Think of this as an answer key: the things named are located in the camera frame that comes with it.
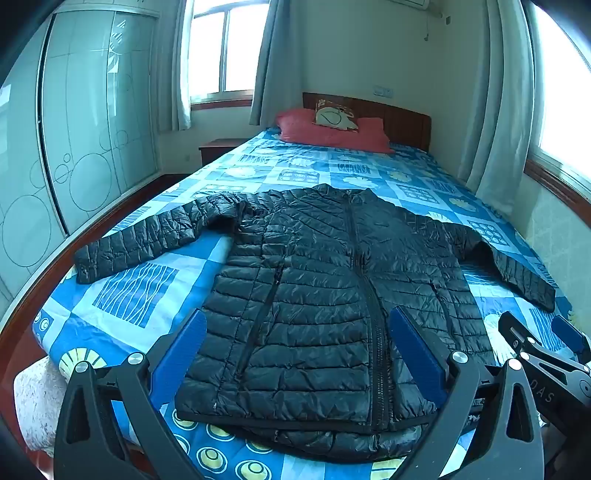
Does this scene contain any blue patterned bed sheet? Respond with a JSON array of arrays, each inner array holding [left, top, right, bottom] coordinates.
[[32, 127, 591, 480]]

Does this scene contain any wooden nightstand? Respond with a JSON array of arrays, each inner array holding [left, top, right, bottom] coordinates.
[[198, 138, 250, 166]]

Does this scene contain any glass sliding door wardrobe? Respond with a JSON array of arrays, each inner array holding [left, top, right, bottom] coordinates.
[[0, 9, 163, 315]]

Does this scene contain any cream printed cushion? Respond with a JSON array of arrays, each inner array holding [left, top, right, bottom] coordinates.
[[314, 98, 360, 132]]

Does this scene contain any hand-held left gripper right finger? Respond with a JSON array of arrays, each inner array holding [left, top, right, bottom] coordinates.
[[389, 306, 544, 480]]

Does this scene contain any red pillow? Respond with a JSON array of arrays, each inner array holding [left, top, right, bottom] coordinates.
[[276, 108, 395, 154]]

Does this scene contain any white lace cloth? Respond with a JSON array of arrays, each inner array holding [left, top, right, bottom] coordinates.
[[14, 357, 75, 455]]

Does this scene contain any wood framed window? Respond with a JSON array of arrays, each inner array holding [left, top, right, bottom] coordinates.
[[189, 0, 271, 110], [524, 0, 591, 217]]

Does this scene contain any grey curtain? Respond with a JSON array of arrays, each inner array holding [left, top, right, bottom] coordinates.
[[464, 0, 539, 217], [249, 0, 296, 127], [157, 0, 192, 134]]

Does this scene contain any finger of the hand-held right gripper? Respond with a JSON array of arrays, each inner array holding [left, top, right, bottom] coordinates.
[[551, 315, 591, 364], [498, 311, 591, 377]]

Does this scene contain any black puffer jacket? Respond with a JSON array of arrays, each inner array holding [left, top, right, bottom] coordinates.
[[74, 183, 557, 462]]

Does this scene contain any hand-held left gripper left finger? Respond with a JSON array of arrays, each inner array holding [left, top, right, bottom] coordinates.
[[53, 308, 208, 480]]

